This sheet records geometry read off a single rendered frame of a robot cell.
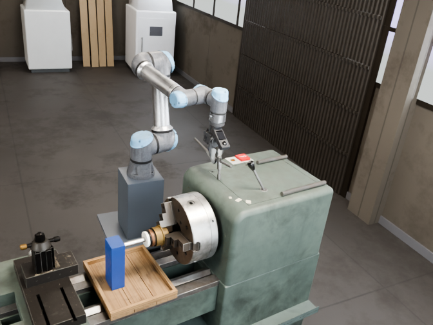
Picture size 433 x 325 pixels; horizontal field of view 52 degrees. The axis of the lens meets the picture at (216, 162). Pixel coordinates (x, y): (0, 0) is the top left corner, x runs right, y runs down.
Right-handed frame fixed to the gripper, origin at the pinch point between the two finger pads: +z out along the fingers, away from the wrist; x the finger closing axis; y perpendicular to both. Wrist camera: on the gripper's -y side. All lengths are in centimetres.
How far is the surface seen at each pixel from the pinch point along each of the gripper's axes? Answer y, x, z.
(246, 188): -17.0, -7.5, 7.2
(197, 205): -17.2, 18.8, 9.8
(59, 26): 616, -86, 58
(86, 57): 647, -139, 118
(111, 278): -16, 57, 38
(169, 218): -10.3, 28.6, 18.6
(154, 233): -13.6, 37.3, 21.6
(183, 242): -24.0, 28.5, 21.9
